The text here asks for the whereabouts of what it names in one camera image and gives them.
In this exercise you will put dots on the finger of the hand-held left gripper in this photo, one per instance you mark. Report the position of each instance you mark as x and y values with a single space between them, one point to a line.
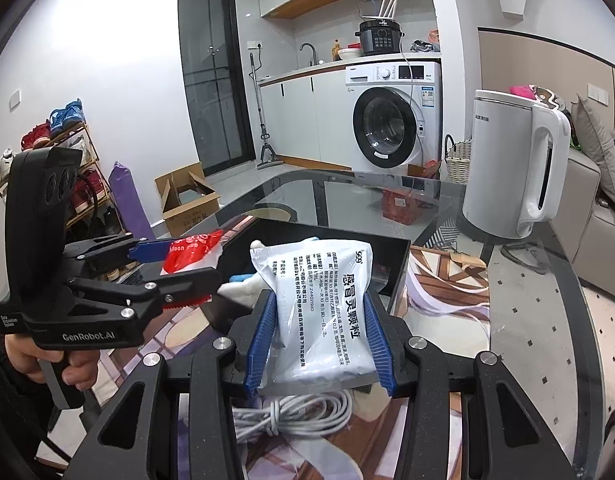
187 287
152 251

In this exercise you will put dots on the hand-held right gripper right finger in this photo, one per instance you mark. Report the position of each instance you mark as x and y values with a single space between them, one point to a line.
387 350

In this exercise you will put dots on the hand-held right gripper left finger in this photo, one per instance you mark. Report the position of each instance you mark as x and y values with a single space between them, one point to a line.
260 345

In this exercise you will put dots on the red white plastic packet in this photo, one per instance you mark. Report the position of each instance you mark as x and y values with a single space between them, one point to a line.
192 252

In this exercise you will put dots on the white green medicine packet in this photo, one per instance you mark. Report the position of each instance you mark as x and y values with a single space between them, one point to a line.
317 310

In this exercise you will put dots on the black cardboard box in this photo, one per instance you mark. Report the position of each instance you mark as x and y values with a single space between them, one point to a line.
382 265

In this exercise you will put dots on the person's left hand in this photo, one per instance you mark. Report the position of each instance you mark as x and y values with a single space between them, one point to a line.
25 360

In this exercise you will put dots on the brown cardboard box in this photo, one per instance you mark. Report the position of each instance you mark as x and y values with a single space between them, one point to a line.
187 215

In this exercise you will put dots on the purple rolled mat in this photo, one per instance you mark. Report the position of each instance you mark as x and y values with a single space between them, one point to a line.
130 200

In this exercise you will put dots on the printed table mat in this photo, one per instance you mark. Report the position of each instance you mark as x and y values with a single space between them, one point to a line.
447 285

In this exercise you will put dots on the wooden shoe rack with shoes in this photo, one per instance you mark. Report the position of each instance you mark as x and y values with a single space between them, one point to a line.
65 117

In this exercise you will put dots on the dark glass door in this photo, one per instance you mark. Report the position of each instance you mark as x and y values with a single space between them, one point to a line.
212 85

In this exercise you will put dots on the grey flat mop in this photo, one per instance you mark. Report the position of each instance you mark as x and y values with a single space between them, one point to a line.
261 110

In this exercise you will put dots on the white kitchen counter cabinet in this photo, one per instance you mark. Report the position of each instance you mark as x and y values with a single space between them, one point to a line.
302 115

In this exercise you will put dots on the wicker basket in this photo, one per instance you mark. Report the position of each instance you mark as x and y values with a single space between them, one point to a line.
460 160

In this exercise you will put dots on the white electric kettle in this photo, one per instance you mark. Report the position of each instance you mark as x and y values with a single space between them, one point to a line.
497 170

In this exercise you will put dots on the grey sofa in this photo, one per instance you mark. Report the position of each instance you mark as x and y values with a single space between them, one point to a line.
597 260

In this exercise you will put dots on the black kitchen faucet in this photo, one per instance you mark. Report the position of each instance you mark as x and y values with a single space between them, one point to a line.
312 52

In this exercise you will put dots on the white washing machine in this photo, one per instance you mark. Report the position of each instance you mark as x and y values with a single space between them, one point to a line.
367 80

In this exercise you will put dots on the yellow bottle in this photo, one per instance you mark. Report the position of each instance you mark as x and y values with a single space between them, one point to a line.
336 51

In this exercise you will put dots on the white and red bowls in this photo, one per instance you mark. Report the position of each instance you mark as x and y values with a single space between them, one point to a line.
350 53

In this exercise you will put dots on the grey cushion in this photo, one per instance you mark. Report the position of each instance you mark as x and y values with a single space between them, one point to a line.
595 155

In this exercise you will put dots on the pink cloth item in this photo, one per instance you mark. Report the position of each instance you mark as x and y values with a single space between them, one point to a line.
520 91

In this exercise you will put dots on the pile of clothes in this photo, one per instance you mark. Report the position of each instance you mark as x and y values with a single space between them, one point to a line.
425 44

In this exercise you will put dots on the black pressure cooker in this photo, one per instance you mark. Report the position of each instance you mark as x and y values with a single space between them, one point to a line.
380 37

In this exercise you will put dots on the white router with antennas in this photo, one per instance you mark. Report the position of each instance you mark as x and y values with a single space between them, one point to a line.
387 10

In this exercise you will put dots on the white wall outlet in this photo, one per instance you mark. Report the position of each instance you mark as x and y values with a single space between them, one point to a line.
254 44

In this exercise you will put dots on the white wall switch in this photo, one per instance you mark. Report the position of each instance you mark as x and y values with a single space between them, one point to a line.
600 95

